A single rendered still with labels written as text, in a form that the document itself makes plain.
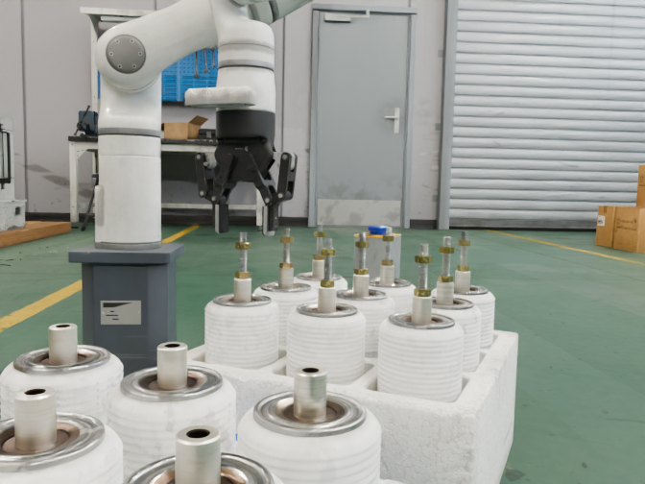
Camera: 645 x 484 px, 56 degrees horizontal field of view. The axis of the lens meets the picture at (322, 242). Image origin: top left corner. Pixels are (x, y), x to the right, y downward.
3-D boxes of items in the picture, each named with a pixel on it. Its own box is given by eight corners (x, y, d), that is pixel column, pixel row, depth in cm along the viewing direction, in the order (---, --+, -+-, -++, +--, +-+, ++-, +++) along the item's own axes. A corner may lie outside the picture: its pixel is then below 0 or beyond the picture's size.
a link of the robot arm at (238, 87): (180, 107, 71) (179, 53, 70) (230, 117, 81) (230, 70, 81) (248, 104, 68) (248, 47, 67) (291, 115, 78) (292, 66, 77)
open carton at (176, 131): (168, 143, 559) (168, 118, 557) (208, 143, 552) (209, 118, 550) (154, 140, 530) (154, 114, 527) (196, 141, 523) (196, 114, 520)
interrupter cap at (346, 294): (398, 300, 83) (398, 295, 83) (354, 304, 79) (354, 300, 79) (365, 291, 89) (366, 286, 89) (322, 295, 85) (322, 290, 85)
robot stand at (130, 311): (70, 451, 90) (66, 252, 87) (99, 414, 104) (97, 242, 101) (169, 450, 91) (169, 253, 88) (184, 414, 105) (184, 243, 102)
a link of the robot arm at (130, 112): (101, 36, 95) (102, 145, 97) (92, 20, 86) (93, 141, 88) (161, 40, 97) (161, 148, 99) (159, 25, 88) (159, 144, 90)
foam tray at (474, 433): (157, 499, 77) (157, 361, 75) (295, 401, 112) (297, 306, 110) (466, 589, 61) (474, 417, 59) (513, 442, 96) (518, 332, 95)
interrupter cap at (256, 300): (253, 296, 84) (253, 291, 83) (282, 305, 77) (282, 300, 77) (203, 301, 79) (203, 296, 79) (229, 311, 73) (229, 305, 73)
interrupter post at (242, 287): (246, 301, 80) (246, 277, 80) (254, 303, 78) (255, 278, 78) (229, 302, 79) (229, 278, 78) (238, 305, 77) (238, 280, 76)
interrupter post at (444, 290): (453, 304, 80) (454, 280, 80) (453, 308, 78) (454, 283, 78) (435, 303, 81) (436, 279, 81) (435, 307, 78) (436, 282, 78)
